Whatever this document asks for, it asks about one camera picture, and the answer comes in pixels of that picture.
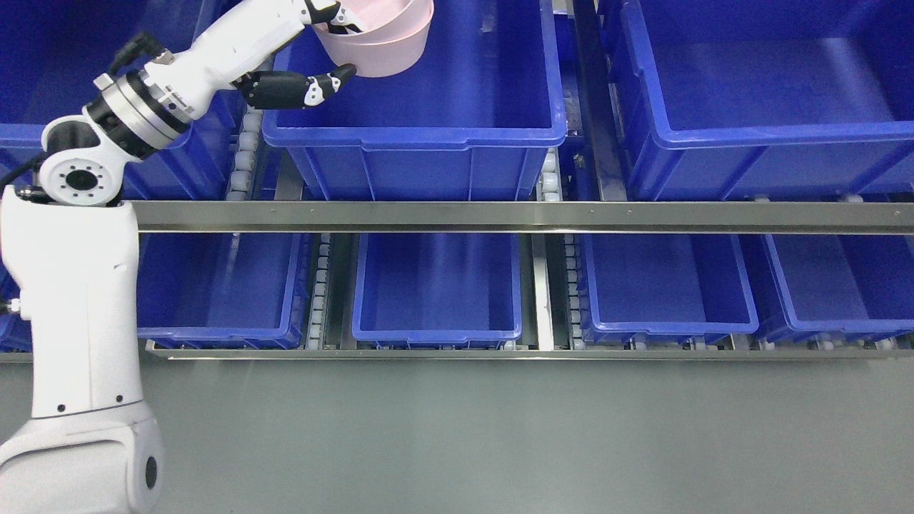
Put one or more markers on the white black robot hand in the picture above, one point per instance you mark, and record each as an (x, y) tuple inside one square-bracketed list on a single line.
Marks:
[(237, 43)]

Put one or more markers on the pink bowl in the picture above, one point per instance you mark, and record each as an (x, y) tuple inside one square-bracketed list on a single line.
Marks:
[(393, 38)]

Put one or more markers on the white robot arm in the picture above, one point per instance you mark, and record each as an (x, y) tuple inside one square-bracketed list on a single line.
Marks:
[(71, 244)]

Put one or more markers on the blue bin upper middle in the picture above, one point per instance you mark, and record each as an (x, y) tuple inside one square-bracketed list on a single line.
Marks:
[(472, 120)]

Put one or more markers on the blue bin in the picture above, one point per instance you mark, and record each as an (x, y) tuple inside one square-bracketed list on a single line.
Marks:
[(727, 100), (438, 290), (51, 52), (224, 290), (472, 120), (645, 289), (828, 287)]

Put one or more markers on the blue bin lower middle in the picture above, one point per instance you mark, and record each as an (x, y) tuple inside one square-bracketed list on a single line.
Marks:
[(438, 290)]

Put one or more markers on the blue bin upper left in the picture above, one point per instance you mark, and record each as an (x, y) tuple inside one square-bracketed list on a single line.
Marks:
[(51, 52)]

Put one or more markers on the blue bin lower left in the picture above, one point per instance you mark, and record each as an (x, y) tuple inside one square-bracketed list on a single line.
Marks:
[(224, 290)]

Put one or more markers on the blue bin upper right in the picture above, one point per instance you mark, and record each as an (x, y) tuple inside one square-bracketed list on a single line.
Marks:
[(727, 100)]

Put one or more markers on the blue bin lower far right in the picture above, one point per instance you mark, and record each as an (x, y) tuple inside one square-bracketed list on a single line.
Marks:
[(828, 287)]

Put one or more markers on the steel shelf rail lower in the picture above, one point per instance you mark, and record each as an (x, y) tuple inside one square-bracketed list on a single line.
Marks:
[(733, 348)]

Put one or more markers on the steel shelf rail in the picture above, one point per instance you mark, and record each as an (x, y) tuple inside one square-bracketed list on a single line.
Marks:
[(733, 348), (787, 218)]

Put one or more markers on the steel shelf rail upper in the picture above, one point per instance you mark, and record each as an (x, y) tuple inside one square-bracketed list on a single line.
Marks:
[(787, 218)]

